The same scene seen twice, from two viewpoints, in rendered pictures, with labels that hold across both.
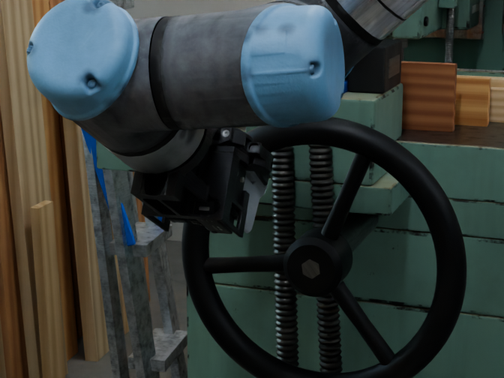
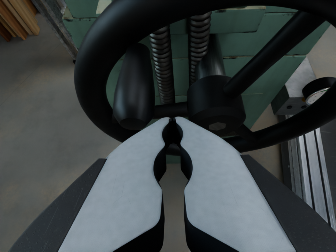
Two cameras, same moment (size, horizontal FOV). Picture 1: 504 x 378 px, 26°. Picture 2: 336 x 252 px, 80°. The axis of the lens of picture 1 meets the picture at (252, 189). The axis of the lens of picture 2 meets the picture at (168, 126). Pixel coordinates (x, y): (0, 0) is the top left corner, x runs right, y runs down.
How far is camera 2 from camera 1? 0.94 m
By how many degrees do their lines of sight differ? 51
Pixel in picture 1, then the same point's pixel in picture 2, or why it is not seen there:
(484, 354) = not seen: hidden behind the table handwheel
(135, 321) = (53, 13)
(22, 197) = not seen: outside the picture
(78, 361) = (39, 15)
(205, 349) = (108, 88)
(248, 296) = not seen: hidden behind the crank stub
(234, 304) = (118, 69)
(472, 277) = (269, 38)
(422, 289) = (234, 48)
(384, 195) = (258, 16)
